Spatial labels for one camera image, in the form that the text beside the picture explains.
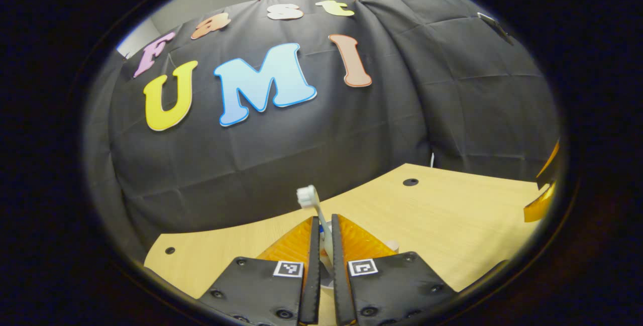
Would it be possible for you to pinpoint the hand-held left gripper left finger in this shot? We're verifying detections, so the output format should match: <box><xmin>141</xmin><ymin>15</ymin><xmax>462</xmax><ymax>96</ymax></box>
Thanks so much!
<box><xmin>198</xmin><ymin>215</ymin><xmax>321</xmax><ymax>326</ymax></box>

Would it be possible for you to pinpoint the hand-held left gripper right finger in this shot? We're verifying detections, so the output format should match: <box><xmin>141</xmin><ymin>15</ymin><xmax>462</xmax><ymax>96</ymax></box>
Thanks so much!
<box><xmin>331</xmin><ymin>214</ymin><xmax>458</xmax><ymax>326</ymax></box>

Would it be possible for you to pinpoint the wooden desktop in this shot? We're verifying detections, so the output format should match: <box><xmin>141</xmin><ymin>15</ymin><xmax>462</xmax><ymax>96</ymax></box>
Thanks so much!
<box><xmin>144</xmin><ymin>163</ymin><xmax>553</xmax><ymax>325</ymax></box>

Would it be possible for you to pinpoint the white toothbrush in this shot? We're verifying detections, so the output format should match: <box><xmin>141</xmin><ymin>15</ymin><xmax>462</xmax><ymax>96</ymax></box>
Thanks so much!
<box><xmin>296</xmin><ymin>185</ymin><xmax>336</xmax><ymax>294</ymax></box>

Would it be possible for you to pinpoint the black backdrop cloth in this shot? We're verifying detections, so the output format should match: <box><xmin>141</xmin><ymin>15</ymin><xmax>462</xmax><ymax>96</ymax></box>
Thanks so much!
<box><xmin>83</xmin><ymin>0</ymin><xmax>561</xmax><ymax>266</ymax></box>

